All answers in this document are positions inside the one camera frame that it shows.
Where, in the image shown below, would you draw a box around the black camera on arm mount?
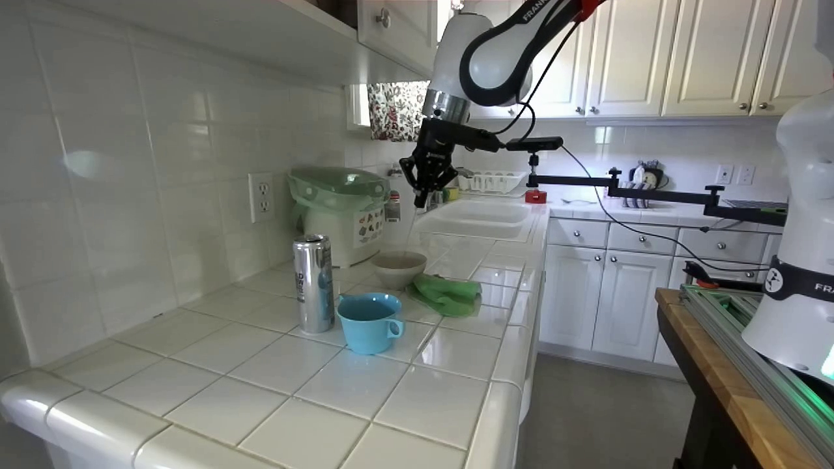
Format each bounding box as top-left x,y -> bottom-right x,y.
501,134 -> 788,225

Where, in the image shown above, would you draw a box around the white appliance with green lid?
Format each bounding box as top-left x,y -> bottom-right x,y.
290,165 -> 392,267

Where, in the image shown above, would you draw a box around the chrome sink faucet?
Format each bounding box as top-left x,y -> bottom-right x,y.
452,165 -> 474,201

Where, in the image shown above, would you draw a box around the white lower cabinets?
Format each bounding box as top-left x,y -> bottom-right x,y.
539,218 -> 780,365

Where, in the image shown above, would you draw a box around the blue ceramic cup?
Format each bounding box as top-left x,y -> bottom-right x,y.
337,291 -> 405,356

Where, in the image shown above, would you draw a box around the wall power outlet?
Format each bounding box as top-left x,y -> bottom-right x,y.
249,171 -> 276,224

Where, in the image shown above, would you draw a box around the white plastic tub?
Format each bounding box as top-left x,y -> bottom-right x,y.
421,201 -> 531,237

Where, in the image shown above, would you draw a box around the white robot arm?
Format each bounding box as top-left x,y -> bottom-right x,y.
398,0 -> 834,382

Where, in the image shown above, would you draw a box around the floral window curtain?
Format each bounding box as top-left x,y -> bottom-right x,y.
368,79 -> 427,141

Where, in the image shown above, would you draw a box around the silver metal can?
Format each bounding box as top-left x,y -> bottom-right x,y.
293,235 -> 335,332

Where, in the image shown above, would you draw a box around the green cloth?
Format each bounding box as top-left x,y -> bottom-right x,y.
411,272 -> 482,318

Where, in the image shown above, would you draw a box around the white bowl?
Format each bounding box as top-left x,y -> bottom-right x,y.
374,250 -> 427,289

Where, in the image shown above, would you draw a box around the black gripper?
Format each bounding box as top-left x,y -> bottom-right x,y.
398,119 -> 501,208

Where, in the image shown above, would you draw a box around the wooden table with rail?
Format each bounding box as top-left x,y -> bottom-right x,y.
654,285 -> 834,469

